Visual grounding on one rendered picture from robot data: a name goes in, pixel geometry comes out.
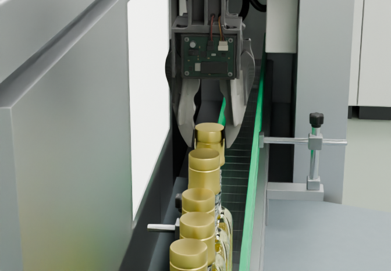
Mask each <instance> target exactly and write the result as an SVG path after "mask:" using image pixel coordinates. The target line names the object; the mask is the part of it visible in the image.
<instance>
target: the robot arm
mask: <svg viewBox="0 0 391 271"><path fill-rule="evenodd" d="M186 9H187V13H183V15H182V16H177V18H176V20H175V22H174V24H173V26H172V28H171V38H170V40H169V42H170V48H169V51H168V54H167V57H166V60H165V76H166V80H167V82H168V85H169V88H170V92H171V94H172V106H173V110H174V113H175V117H176V121H177V125H178V128H179V131H180V133H181V135H182V137H183V139H184V140H185V142H186V144H187V145H188V147H193V141H194V133H195V127H196V126H195V125H194V121H193V116H194V114H195V111H196V106H195V104H194V96H195V94H196V93H197V92H198V89H199V86H200V79H220V81H219V86H220V91H221V93H222V94H223V96H224V97H225V101H226V105H225V107H224V112H223V114H224V115H225V118H226V124H225V126H224V129H223V133H224V139H225V148H230V146H231V145H232V144H233V142H234V140H235V139H236V137H237V135H238V133H239V130H240V127H241V124H242V121H243V117H244V113H245V110H246V106H247V100H248V96H249V93H250V90H251V86H252V84H253V80H254V75H255V62H254V56H253V53H252V50H251V46H250V44H251V39H250V38H246V39H243V35H242V31H243V30H245V27H246V25H245V24H243V23H242V17H238V13H229V12H228V0H186Z"/></svg>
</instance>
